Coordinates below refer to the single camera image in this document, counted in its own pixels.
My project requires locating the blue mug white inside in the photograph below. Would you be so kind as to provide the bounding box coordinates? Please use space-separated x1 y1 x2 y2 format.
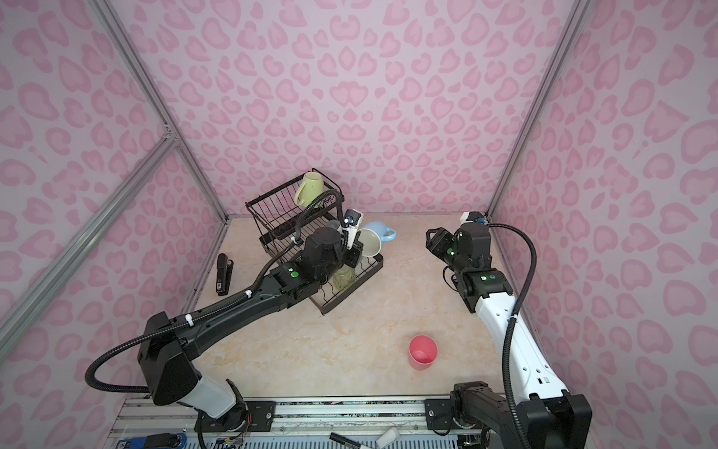
357 221 396 257

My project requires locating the light green mug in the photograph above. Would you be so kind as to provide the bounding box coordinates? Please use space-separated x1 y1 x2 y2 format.
294 171 325 208

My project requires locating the green transparent cup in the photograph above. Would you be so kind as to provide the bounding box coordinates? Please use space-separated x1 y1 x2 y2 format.
332 265 357 292

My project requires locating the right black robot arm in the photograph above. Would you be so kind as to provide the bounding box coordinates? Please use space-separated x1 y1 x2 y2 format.
426 222 592 448

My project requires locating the black stapler left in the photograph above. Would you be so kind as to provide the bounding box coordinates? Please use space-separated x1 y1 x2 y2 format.
215 253 234 297

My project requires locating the pink cup near front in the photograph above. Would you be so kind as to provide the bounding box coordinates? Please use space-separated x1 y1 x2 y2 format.
408 335 439 370

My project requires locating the black marker pen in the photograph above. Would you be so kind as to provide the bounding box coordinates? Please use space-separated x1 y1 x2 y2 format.
329 432 366 449

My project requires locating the white small bottle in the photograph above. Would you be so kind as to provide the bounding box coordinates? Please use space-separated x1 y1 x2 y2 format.
376 427 400 449

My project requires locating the blue black tool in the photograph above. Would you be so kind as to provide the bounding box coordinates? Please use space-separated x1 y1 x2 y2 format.
115 433 187 449

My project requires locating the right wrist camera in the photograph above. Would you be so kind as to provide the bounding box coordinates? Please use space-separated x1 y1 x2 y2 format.
460 211 486 225

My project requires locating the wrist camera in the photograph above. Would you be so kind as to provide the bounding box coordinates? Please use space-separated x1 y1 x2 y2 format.
460 211 486 225
341 209 364 250

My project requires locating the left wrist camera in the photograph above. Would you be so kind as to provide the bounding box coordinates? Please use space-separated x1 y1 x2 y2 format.
341 209 364 250

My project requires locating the black wire dish rack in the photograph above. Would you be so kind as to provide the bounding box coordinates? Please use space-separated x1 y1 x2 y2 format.
246 168 383 314

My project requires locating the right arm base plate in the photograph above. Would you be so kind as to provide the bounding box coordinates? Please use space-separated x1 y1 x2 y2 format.
424 398 500 434

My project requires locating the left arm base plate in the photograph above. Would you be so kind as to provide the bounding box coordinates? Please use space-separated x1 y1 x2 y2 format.
194 400 277 433

